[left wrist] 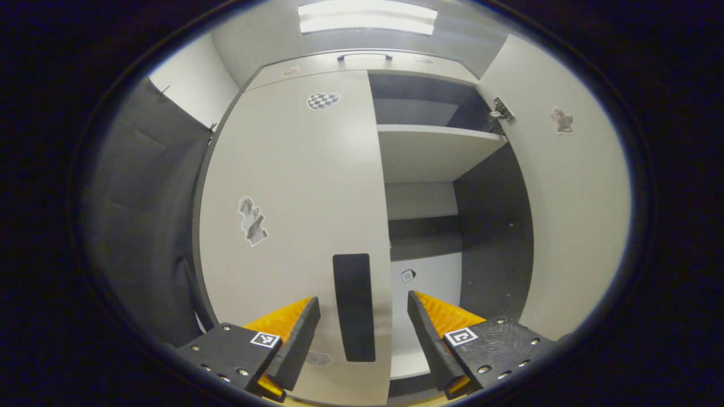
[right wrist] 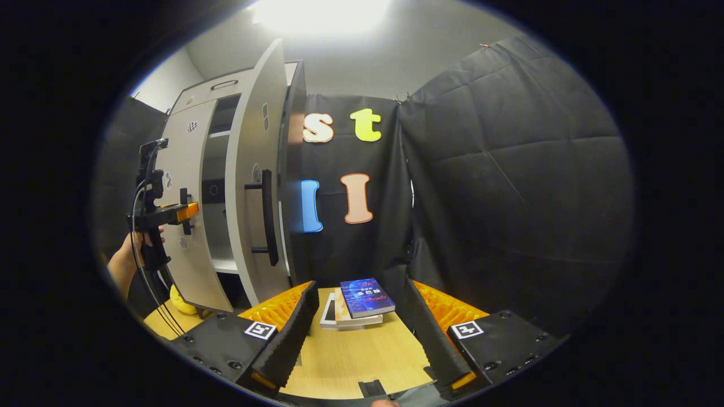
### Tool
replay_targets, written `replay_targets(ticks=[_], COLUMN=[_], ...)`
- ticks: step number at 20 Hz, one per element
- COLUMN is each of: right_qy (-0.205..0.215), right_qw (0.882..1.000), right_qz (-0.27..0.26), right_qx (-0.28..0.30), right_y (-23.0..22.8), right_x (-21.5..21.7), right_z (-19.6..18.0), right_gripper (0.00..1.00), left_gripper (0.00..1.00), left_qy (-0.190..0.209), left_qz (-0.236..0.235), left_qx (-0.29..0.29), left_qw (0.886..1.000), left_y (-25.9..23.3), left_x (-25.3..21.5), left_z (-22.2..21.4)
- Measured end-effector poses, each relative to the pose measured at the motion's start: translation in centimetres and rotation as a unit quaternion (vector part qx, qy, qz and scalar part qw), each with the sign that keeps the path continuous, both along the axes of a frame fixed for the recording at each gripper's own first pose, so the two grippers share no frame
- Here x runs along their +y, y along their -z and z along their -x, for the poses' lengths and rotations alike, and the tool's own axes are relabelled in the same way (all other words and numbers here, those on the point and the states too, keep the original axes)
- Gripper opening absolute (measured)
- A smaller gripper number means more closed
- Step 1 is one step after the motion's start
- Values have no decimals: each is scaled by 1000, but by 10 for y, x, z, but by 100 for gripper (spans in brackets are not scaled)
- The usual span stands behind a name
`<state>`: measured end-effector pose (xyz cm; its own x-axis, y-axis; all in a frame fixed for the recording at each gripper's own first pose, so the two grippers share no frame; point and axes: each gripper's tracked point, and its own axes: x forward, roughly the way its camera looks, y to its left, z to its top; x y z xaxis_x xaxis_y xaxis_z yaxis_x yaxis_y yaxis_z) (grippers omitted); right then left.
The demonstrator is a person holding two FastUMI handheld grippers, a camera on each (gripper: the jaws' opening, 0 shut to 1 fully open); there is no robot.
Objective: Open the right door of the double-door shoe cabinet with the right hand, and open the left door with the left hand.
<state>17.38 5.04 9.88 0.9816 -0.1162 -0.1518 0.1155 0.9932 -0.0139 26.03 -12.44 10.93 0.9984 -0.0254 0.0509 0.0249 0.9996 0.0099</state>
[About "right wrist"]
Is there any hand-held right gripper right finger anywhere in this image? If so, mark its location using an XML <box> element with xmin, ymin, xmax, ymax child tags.
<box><xmin>405</xmin><ymin>280</ymin><xmax>561</xmax><ymax>401</ymax></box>

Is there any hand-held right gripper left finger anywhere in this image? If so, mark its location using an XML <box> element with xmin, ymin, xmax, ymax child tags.
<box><xmin>170</xmin><ymin>281</ymin><xmax>319</xmax><ymax>393</ymax></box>

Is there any grey shoe cabinet door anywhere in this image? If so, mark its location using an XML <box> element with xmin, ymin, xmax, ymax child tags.
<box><xmin>154</xmin><ymin>97</ymin><xmax>234</xmax><ymax>313</ymax></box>
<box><xmin>225</xmin><ymin>38</ymin><xmax>290</xmax><ymax>307</ymax></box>

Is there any grey double-door shoe cabinet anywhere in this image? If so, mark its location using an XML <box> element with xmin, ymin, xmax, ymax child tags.
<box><xmin>167</xmin><ymin>59</ymin><xmax>309</xmax><ymax>310</ymax></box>

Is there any grey cabinet drawer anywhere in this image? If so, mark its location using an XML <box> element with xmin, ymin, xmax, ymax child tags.
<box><xmin>170</xmin><ymin>61</ymin><xmax>299</xmax><ymax>115</ymax></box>

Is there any black backdrop cloth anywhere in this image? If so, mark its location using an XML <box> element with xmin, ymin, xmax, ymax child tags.
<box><xmin>299</xmin><ymin>37</ymin><xmax>637</xmax><ymax>340</ymax></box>
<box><xmin>93</xmin><ymin>96</ymin><xmax>170</xmax><ymax>255</ymax></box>

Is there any beige book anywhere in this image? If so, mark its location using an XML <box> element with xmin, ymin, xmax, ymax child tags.
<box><xmin>334</xmin><ymin>288</ymin><xmax>384</xmax><ymax>327</ymax></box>

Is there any blue book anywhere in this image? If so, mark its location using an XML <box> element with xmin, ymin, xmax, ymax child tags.
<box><xmin>340</xmin><ymin>278</ymin><xmax>397</xmax><ymax>319</ymax></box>

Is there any yellow duck toy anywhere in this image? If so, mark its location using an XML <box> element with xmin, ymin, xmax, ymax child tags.
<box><xmin>170</xmin><ymin>284</ymin><xmax>198</xmax><ymax>315</ymax></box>

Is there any large ceiling light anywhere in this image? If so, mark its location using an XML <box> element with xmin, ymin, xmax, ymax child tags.
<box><xmin>252</xmin><ymin>0</ymin><xmax>392</xmax><ymax>36</ymax></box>

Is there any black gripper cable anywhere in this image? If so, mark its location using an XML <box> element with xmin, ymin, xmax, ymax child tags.
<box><xmin>129</xmin><ymin>181</ymin><xmax>186</xmax><ymax>338</ymax></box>

